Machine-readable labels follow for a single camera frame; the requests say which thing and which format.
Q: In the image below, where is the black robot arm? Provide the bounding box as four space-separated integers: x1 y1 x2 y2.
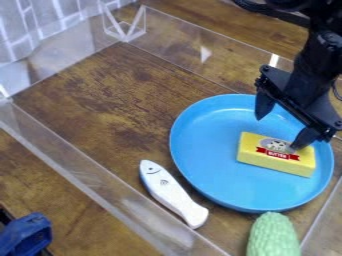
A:
232 0 342 150

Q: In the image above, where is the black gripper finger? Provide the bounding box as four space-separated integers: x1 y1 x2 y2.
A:
255 91 275 120
289 127 320 150

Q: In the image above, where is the clear acrylic enclosure wall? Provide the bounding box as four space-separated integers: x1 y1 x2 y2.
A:
0 0 342 256

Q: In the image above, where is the blue round tray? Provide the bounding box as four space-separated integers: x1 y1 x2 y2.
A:
169 94 333 213

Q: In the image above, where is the white wooden fish toy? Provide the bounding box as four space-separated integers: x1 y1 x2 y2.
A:
138 160 208 229

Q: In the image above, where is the white checkered curtain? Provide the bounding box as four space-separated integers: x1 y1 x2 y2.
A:
0 0 136 66

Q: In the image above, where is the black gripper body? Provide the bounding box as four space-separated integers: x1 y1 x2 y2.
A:
255 31 342 140

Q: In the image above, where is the yellow butter brick toy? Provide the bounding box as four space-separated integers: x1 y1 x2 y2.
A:
236 132 316 177

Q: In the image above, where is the blue clamp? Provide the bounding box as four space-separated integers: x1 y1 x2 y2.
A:
0 212 51 256

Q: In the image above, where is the green bitter gourd toy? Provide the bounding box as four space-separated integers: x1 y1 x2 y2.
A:
245 212 301 256

